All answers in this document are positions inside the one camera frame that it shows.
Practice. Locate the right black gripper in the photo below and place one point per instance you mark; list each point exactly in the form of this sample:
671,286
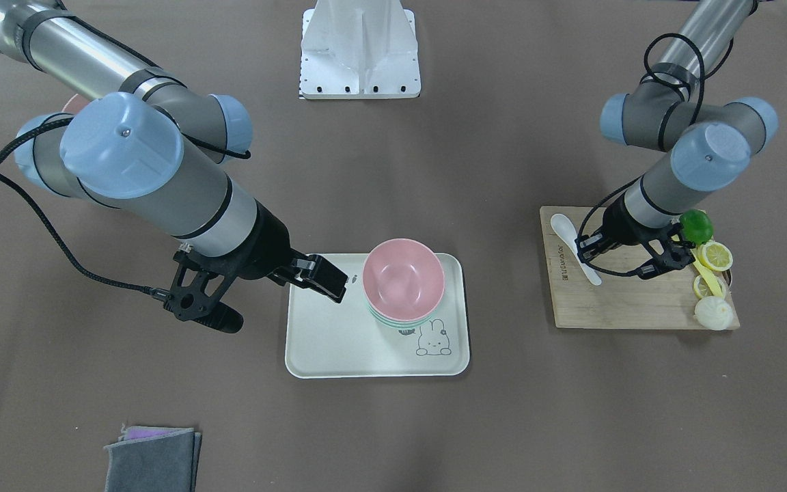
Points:
268,246

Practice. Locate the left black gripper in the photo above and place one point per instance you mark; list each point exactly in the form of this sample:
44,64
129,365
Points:
620,225

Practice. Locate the white ceramic spoon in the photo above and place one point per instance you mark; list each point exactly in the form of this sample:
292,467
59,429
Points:
565,230

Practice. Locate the small pink bowl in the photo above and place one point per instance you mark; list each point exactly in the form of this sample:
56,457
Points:
403,279

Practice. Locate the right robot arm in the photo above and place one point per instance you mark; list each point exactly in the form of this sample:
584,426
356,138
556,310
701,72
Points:
147,144

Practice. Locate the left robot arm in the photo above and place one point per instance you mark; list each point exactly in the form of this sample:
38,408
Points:
705,146

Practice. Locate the large pink ice bowl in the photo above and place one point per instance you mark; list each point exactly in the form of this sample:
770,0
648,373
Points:
75,104

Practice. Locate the white rabbit tray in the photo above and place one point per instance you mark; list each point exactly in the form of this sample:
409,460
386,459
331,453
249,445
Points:
329,340

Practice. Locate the stacked green bowls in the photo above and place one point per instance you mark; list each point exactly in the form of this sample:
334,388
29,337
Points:
399,324

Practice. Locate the green lime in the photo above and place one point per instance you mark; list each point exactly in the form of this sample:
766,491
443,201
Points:
696,227

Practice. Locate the lemon slice lower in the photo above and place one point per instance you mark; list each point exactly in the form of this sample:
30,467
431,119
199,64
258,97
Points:
703,290

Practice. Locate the lemon slice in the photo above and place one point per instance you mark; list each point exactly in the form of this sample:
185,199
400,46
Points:
715,256
703,290

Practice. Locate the yellow plastic knife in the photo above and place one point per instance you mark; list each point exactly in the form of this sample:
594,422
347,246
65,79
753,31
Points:
705,272

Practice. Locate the lemon slice upper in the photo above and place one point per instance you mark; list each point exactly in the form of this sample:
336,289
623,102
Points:
715,256

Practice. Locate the grey folded cloth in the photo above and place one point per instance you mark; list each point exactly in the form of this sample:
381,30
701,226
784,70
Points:
165,463

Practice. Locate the purple cloth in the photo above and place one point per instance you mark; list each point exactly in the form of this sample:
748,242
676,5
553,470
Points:
146,432

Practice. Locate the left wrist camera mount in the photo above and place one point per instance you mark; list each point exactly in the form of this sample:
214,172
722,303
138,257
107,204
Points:
668,249

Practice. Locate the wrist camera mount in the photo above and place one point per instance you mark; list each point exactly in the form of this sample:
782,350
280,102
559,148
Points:
668,249
197,288

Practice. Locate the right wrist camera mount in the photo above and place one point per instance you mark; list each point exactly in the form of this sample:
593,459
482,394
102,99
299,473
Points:
197,288

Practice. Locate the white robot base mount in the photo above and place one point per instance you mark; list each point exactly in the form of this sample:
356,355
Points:
359,50

